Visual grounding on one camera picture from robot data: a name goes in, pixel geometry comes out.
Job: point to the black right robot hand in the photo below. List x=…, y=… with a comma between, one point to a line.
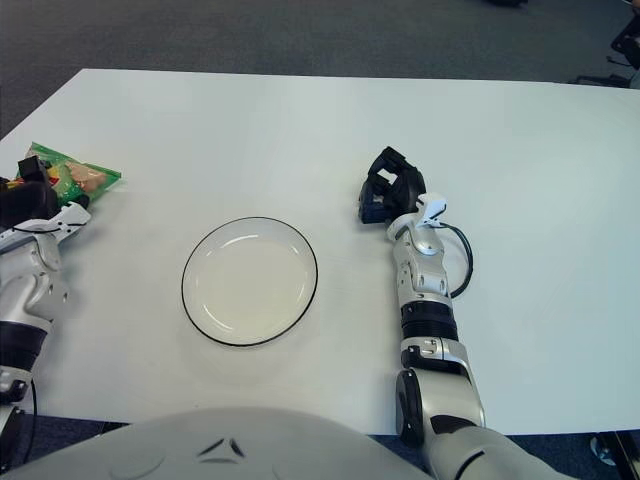
x=405, y=192

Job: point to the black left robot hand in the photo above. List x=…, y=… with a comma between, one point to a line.
x=30, y=205

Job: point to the green potato chips bag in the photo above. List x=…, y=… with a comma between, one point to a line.
x=90, y=177

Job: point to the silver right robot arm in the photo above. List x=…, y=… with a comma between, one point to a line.
x=425, y=280

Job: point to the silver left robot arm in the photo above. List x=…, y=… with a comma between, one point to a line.
x=30, y=280

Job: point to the white plate with black rim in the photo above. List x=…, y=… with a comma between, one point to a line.
x=250, y=285

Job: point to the black object on carpet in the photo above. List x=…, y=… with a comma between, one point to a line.
x=507, y=2

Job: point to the black office chair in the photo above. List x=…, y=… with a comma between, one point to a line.
x=625, y=45

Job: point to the grey robot torso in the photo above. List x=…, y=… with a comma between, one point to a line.
x=225, y=450

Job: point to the metal table foot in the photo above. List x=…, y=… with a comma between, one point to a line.
x=602, y=447

